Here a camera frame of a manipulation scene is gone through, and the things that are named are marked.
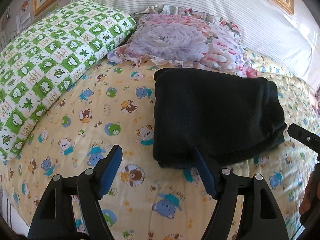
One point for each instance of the pink floral pillow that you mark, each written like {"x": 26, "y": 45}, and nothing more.
{"x": 175, "y": 37}

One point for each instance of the pink blanket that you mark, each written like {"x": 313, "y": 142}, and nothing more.
{"x": 316, "y": 100}

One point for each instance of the black pants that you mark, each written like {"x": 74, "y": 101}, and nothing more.
{"x": 212, "y": 110}

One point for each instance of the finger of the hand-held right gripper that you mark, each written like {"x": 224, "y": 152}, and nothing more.
{"x": 301, "y": 135}

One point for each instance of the green white checked pillow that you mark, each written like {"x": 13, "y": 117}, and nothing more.
{"x": 50, "y": 62}

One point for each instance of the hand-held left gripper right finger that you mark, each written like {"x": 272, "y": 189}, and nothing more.
{"x": 205, "y": 176}

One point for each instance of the paper wall stickers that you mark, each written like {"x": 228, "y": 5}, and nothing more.
{"x": 25, "y": 15}

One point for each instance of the person's right hand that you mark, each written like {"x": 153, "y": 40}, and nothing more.
{"x": 308, "y": 197}

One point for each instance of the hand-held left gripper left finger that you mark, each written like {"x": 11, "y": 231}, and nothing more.
{"x": 110, "y": 171}

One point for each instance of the yellow bear printed bed sheet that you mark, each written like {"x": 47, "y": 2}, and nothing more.
{"x": 75, "y": 135}

